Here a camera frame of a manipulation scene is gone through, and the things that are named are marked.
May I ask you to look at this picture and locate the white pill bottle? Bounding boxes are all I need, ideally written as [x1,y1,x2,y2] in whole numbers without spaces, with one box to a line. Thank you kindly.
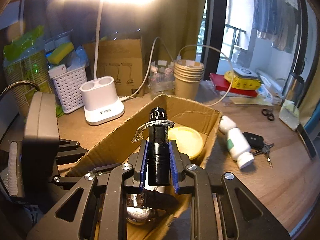
[218,115,255,169]

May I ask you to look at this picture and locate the yellow packet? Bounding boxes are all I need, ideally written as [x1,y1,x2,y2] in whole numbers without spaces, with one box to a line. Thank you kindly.
[223,70,261,90]

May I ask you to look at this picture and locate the blue plastic bag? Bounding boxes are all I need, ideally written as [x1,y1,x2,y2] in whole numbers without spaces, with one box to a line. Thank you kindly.
[67,45,90,71]

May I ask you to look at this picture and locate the white paper boxes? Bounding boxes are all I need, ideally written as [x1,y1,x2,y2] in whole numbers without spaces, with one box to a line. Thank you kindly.
[255,69,285,105]

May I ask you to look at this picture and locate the olive yellow curtain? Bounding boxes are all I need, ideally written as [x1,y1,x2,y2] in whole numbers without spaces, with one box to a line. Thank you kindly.
[136,0,211,63]

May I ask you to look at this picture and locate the black scissors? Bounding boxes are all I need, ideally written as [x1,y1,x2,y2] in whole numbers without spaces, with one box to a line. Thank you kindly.
[261,108,276,122]

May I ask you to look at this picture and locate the small white box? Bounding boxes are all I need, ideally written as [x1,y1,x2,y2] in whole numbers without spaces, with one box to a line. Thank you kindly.
[48,64,67,78]

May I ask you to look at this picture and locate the white lamp cable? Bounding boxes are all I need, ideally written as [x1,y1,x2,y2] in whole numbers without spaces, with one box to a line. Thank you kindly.
[121,37,175,101]

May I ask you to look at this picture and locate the brown strap wristwatch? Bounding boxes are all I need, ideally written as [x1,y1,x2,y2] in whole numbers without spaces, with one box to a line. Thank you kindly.
[126,191,160,225]

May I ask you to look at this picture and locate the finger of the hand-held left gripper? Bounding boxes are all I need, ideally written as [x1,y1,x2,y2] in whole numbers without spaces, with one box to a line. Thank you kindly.
[54,138,88,161]
[52,163,123,188]

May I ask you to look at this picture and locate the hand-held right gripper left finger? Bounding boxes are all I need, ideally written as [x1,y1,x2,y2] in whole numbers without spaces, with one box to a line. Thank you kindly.
[26,140,150,240]

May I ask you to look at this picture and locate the brown lamp carton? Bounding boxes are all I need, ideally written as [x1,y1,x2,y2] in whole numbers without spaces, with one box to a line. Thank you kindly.
[82,35,150,98]

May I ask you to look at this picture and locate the long white charging cable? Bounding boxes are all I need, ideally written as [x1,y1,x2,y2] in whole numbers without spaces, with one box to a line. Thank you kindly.
[176,45,236,107]

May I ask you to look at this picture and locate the white flat device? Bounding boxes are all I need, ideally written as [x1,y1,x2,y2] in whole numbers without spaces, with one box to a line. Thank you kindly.
[232,67,258,78]

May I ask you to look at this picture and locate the black gooseneck cable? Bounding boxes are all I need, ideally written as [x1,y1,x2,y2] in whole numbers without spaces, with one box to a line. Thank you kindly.
[0,81,41,96]

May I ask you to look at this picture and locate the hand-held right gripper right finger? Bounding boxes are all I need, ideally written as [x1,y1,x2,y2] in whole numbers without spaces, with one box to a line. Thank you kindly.
[169,141,291,240]

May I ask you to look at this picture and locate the pale yellow tissue pack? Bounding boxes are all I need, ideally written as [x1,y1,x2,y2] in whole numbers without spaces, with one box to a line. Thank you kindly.
[278,99,301,131]

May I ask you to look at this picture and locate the stack of brown paper cups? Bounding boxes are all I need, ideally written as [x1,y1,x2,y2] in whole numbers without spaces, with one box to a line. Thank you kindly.
[174,59,205,98]

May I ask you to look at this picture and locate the cardboard box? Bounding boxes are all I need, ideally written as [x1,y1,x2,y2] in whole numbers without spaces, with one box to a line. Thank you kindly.
[65,93,223,240]

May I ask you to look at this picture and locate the red book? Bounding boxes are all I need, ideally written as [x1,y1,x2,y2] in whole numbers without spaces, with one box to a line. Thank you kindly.
[209,73,258,98]

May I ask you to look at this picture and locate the white plastic basket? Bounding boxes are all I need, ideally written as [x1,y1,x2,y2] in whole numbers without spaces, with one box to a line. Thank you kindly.
[52,65,88,114]

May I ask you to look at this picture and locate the black car key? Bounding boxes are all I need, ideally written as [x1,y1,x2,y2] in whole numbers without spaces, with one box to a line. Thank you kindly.
[242,131,275,168]

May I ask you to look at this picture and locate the steel tumbler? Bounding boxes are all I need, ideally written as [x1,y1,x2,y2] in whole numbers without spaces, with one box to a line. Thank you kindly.
[284,72,306,106]

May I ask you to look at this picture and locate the hanging clothes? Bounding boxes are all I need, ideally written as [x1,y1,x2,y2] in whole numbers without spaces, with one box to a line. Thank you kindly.
[252,0,300,54]

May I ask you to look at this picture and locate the black flashlight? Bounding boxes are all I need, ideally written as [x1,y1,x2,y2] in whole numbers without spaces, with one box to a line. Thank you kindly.
[132,107,175,189]

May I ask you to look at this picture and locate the white desk lamp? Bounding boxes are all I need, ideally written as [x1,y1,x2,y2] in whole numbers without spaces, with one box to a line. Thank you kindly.
[50,0,162,126]

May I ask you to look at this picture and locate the yellow green sponge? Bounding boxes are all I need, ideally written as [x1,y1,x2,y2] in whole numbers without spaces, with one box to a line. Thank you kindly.
[47,42,75,65]

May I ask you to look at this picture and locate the yellow-lid jar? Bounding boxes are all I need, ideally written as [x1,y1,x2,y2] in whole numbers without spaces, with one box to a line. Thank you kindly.
[167,126,204,160]

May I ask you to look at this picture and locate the clear plastic bottle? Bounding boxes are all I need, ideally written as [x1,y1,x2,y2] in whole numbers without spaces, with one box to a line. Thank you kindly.
[149,60,175,92]

